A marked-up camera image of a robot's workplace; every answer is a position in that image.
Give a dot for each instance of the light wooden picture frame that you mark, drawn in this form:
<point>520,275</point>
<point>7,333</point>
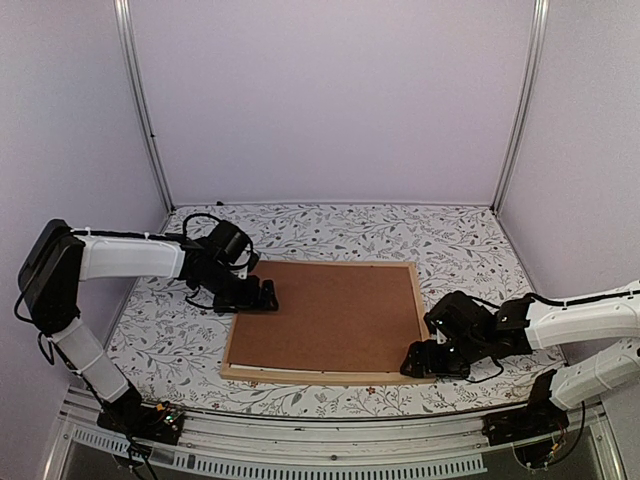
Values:
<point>320,377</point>

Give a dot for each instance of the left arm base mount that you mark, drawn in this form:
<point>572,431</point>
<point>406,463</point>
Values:
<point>161,422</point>

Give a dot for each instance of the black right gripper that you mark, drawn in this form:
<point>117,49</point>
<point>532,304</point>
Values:
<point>416,355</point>

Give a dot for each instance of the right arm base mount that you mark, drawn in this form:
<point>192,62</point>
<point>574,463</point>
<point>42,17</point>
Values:
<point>538,417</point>

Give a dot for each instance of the left aluminium corner post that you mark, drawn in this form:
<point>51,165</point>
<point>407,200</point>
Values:
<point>124,24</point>

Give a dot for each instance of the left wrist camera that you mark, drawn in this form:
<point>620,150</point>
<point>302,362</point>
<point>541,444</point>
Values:
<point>232,247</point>

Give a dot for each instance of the red forest landscape photo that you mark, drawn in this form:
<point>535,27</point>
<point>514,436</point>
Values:
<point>301,371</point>

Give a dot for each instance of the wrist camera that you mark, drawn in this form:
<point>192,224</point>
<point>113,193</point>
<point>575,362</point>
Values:
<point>458,316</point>
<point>232,247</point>

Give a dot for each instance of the aluminium front rail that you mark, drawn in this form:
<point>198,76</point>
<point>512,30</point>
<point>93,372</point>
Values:
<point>220,445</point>

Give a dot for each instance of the right aluminium corner post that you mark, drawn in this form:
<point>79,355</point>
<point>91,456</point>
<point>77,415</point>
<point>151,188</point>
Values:
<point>531,70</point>

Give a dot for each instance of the brown backing board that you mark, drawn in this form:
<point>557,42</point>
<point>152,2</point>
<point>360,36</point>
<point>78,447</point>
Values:
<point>325,320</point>

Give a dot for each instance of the floral patterned table mat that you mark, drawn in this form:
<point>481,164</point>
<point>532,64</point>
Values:
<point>173,351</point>

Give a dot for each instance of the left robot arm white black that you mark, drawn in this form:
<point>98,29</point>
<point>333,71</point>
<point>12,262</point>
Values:
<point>73,281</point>

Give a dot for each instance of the aluminium corner post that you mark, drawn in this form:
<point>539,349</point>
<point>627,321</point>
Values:
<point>124,24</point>
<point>531,70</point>

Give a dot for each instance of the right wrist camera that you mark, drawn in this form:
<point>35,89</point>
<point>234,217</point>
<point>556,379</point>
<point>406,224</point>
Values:
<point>458,316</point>

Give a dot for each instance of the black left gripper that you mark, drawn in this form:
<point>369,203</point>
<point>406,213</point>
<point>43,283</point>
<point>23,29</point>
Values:
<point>250,299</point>

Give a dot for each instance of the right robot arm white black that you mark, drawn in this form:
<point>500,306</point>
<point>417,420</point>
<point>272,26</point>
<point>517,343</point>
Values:
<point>532,322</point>

